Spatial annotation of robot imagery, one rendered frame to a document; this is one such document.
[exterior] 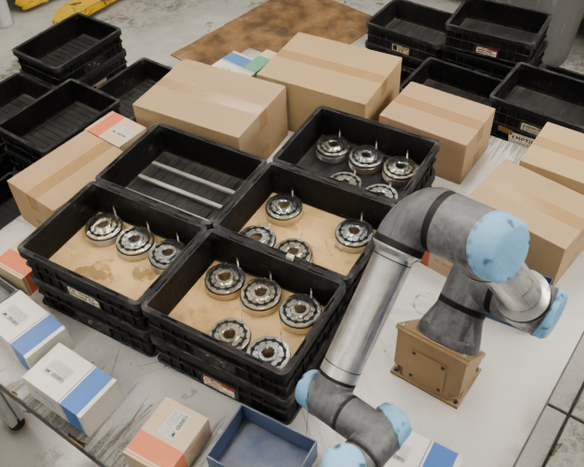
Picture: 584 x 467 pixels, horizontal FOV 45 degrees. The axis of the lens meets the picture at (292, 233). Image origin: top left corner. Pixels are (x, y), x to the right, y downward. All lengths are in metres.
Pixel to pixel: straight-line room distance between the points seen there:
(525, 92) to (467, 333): 1.66
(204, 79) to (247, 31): 2.06
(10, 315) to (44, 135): 1.22
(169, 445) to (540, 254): 1.07
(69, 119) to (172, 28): 1.67
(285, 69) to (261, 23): 2.12
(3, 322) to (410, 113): 1.35
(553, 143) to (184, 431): 1.36
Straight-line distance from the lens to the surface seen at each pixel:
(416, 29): 3.71
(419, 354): 1.68
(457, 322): 1.63
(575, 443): 2.63
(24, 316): 1.95
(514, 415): 1.80
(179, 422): 1.68
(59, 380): 1.79
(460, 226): 1.20
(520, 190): 2.07
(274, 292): 1.75
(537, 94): 3.13
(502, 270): 1.22
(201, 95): 2.34
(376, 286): 1.27
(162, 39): 4.49
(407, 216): 1.24
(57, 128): 3.05
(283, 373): 1.53
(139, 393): 1.83
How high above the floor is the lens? 2.21
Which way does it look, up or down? 46 degrees down
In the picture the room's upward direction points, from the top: 3 degrees counter-clockwise
